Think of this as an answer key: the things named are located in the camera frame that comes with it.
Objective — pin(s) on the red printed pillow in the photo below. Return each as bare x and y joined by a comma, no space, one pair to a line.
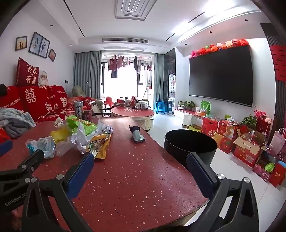
28,71

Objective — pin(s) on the small crumpled paper ball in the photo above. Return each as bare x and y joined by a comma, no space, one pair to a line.
58,122

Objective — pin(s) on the grey folding chair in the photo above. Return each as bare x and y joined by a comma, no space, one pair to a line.
99,110

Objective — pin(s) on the green plastic bag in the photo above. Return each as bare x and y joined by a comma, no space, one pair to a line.
205,107

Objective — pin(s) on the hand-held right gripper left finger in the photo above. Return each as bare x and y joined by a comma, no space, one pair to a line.
82,170

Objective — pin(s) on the clear blue plastic wrapper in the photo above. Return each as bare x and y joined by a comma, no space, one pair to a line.
44,145

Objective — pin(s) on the green leafy plant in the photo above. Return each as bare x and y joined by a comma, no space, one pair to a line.
187,104

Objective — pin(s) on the red wall decoration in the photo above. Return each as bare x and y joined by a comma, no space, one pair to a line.
279,62

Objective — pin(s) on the large double picture frame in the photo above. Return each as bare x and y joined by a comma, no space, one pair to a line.
39,44

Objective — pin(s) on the potted green plant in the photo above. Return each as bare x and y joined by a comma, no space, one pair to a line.
249,121

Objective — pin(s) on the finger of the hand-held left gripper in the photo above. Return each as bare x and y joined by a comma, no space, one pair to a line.
33,159
5,147

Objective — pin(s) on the floor lamp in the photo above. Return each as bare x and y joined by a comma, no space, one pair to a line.
88,87

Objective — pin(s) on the large wall television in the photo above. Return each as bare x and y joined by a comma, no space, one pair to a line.
221,75

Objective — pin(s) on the clutter of boxes and cups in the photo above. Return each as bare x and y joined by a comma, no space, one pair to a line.
134,102

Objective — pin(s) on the blue plastic stool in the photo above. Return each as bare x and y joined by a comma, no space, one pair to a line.
159,106

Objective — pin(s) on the red covered sofa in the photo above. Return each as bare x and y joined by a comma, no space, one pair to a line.
44,100

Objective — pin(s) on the short red drink can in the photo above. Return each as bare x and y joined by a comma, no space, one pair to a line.
87,116

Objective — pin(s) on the yellow sponge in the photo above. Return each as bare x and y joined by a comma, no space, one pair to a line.
59,135

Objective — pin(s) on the photo print pillow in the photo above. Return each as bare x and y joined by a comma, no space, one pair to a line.
43,78

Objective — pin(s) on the row of hanging laundry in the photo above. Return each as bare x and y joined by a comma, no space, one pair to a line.
120,61

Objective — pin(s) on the black round trash bin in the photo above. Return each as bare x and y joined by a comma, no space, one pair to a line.
178,151

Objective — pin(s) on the blue white foil packet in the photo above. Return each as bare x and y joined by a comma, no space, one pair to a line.
107,129

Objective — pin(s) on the beige armchair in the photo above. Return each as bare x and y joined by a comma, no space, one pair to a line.
78,91

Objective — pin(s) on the grey fluffy blanket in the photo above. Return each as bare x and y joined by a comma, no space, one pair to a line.
15,121

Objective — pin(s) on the green snack bag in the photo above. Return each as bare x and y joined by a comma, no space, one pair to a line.
82,127

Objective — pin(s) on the yellow printed snack packet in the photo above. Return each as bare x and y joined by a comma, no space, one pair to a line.
98,145

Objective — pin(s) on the round red top table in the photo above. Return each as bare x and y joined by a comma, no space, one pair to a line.
131,112

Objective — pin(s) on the tall blue white drink can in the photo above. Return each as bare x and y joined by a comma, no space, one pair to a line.
78,110

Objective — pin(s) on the dark green foil packet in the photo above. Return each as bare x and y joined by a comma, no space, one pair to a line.
136,133

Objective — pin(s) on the small brown picture frame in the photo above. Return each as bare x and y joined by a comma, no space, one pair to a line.
21,43

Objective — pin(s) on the red plastic chair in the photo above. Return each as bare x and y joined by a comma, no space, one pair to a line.
108,100

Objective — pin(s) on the white paper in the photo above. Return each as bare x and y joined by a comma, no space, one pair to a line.
78,142

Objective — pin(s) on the low television cabinet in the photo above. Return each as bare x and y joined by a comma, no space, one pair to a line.
181,113

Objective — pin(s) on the white cylindrical appliance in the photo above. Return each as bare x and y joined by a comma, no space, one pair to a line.
187,120

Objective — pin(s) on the ceiling air vent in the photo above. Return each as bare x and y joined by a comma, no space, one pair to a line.
125,40

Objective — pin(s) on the black glass cabinet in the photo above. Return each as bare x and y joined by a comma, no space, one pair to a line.
169,78

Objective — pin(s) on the pink flower bouquet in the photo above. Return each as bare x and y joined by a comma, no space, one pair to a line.
262,117

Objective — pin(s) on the pile of red gift boxes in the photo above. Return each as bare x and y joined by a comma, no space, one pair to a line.
245,151

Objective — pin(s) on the pink paper bag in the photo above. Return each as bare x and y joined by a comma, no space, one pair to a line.
278,141

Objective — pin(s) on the small red picture frame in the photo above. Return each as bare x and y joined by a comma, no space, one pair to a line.
52,54

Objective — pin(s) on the grey curtain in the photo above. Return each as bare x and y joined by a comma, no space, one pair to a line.
87,71
159,78

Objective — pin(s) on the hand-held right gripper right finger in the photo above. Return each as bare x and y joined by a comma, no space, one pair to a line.
201,173

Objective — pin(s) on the rectangular ceiling light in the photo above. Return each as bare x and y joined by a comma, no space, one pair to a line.
134,9

